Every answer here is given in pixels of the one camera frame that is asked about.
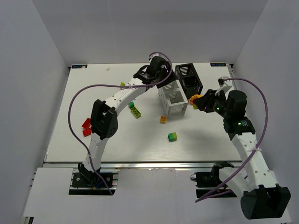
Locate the flower lego piece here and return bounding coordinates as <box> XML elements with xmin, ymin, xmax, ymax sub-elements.
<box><xmin>189</xmin><ymin>94</ymin><xmax>202</xmax><ymax>110</ymax></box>

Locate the green lime lego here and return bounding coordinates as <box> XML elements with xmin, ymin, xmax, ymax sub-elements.
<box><xmin>167</xmin><ymin>132</ymin><xmax>177</xmax><ymax>142</ymax></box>

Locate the lime green lego plate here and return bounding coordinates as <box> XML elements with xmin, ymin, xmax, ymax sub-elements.
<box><xmin>130</xmin><ymin>107</ymin><xmax>141</xmax><ymax>119</ymax></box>

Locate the red lego brick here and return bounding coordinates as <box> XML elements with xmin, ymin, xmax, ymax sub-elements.
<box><xmin>82</xmin><ymin>118</ymin><xmax>91</xmax><ymax>129</ymax></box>
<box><xmin>82</xmin><ymin>128</ymin><xmax>92</xmax><ymax>137</ymax></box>

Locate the green small lego cube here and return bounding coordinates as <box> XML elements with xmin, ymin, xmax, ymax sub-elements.
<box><xmin>128</xmin><ymin>102</ymin><xmax>135</xmax><ymax>109</ymax></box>

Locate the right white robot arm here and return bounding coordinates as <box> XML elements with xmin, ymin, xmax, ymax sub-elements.
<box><xmin>191</xmin><ymin>90</ymin><xmax>291</xmax><ymax>220</ymax></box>

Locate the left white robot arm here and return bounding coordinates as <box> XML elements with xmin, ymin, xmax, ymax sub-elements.
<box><xmin>78</xmin><ymin>52</ymin><xmax>176</xmax><ymax>182</ymax></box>

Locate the black slotted container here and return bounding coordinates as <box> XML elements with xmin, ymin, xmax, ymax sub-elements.
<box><xmin>175</xmin><ymin>63</ymin><xmax>203</xmax><ymax>99</ymax></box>

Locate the white slotted container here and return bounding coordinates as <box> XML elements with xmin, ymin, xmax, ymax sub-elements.
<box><xmin>158</xmin><ymin>80</ymin><xmax>188</xmax><ymax>117</ymax></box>

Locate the right blue label sticker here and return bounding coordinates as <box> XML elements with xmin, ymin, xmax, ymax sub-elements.
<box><xmin>210</xmin><ymin>63</ymin><xmax>227</xmax><ymax>67</ymax></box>

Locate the blue label sticker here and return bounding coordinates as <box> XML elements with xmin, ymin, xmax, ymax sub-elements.
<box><xmin>71</xmin><ymin>64</ymin><xmax>87</xmax><ymax>69</ymax></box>
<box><xmin>210</xmin><ymin>63</ymin><xmax>227</xmax><ymax>67</ymax></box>

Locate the orange small lego brick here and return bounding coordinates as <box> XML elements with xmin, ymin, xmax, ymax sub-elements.
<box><xmin>160</xmin><ymin>116</ymin><xmax>166</xmax><ymax>124</ymax></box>

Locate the left blue label sticker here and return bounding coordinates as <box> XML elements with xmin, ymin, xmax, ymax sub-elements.
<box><xmin>71</xmin><ymin>64</ymin><xmax>87</xmax><ymax>69</ymax></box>

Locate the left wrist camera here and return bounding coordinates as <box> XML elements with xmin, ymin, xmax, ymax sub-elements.
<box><xmin>161</xmin><ymin>65</ymin><xmax>168</xmax><ymax>72</ymax></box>

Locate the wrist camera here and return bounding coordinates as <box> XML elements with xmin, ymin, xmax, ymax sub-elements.
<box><xmin>161</xmin><ymin>65</ymin><xmax>168</xmax><ymax>72</ymax></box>
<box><xmin>214</xmin><ymin>77</ymin><xmax>233</xmax><ymax>96</ymax></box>

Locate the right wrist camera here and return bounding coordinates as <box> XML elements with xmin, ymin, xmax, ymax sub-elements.
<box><xmin>214</xmin><ymin>77</ymin><xmax>233</xmax><ymax>96</ymax></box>

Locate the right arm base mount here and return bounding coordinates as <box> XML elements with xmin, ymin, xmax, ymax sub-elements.
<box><xmin>190</xmin><ymin>161</ymin><xmax>237</xmax><ymax>198</ymax></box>

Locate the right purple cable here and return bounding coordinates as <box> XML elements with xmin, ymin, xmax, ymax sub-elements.
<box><xmin>195</xmin><ymin>77</ymin><xmax>268</xmax><ymax>203</ymax></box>

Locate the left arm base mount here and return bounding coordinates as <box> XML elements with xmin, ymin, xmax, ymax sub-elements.
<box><xmin>69</xmin><ymin>172</ymin><xmax>118</xmax><ymax>196</ymax></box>

